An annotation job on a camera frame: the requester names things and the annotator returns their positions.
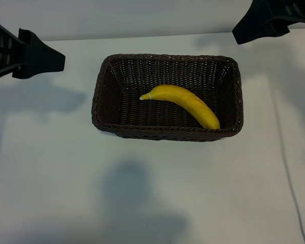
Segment dark brown wicker basket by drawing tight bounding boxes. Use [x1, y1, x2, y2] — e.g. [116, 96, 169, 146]
[91, 53, 244, 142]

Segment yellow banana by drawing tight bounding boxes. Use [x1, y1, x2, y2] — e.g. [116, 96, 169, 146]
[139, 84, 221, 130]

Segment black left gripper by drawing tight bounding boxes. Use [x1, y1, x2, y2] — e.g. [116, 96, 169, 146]
[0, 9, 66, 80]

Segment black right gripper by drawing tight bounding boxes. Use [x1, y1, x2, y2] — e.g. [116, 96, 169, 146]
[232, 0, 305, 45]

